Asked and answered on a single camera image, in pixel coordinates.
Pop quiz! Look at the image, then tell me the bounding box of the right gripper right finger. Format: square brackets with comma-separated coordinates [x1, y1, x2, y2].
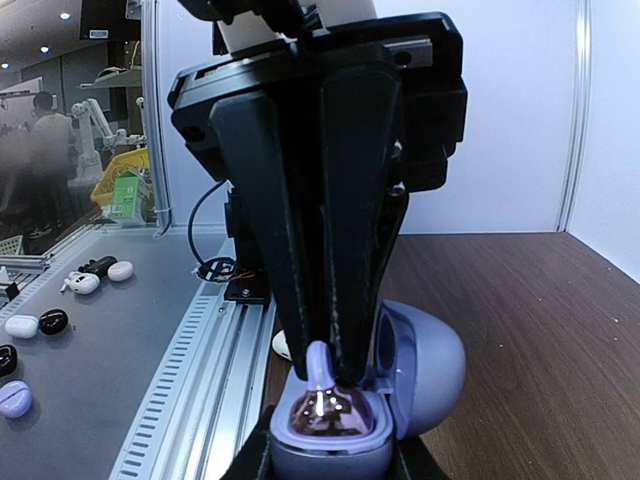
[392, 437, 450, 480]

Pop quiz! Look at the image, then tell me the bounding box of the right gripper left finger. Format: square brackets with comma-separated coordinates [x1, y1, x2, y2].
[224, 405, 274, 480]

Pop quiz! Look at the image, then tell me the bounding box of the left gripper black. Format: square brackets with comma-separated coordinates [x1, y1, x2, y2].
[167, 12, 468, 384]

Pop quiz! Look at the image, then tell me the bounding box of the lavender earbud charging case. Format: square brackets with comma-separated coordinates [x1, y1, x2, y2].
[270, 300, 466, 479]

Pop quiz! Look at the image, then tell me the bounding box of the purple earbud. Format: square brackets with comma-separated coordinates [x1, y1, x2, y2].
[289, 341, 375, 437]

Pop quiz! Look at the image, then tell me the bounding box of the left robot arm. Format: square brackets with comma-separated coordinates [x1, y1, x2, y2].
[168, 12, 468, 384]

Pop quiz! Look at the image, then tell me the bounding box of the cream white charging case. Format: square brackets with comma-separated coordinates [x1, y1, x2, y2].
[271, 330, 292, 362]

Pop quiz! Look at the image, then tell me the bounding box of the pink earbud case outside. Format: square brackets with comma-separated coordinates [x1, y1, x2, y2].
[107, 261, 134, 282]

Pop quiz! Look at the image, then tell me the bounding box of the black earbud case outside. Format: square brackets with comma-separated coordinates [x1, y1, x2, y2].
[78, 255, 118, 278]

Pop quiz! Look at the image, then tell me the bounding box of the lavender case outside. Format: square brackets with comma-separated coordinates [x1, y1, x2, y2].
[0, 380, 33, 419]

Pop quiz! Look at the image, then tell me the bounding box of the glossy black case outside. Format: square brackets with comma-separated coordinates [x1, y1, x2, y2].
[38, 308, 69, 335]

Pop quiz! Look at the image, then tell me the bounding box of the white earbud case outside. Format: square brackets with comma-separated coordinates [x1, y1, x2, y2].
[60, 271, 101, 295]

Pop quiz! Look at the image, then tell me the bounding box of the green white carton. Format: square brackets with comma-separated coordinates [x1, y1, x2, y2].
[103, 165, 151, 226]

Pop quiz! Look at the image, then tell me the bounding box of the yellow plastic bin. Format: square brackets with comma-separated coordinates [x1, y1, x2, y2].
[90, 147, 154, 225]

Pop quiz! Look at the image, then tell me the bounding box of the front aluminium rail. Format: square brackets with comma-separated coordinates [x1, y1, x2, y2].
[108, 281, 276, 479]

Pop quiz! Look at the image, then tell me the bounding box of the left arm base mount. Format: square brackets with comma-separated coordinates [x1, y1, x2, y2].
[192, 256, 271, 304]

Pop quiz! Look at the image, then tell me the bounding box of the left aluminium frame post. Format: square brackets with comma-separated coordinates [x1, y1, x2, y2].
[127, 0, 172, 239]

